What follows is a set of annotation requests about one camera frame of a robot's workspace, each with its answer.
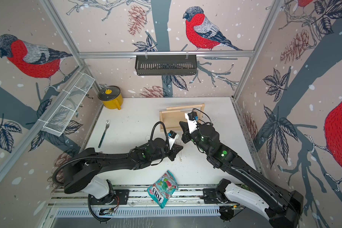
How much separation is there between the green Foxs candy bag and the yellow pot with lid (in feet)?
2.14

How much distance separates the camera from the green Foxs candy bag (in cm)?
72

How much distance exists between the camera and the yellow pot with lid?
1.09 meters
